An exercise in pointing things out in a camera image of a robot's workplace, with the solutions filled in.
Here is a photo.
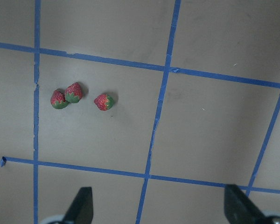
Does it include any red strawberry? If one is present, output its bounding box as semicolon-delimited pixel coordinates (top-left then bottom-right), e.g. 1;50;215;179
94;94;114;111
64;83;83;103
50;90;69;109

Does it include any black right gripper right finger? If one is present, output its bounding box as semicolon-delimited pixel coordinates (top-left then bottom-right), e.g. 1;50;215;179
224;184;267;224

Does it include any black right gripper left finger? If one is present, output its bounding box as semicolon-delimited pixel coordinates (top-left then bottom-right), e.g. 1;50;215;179
62;187;94;224

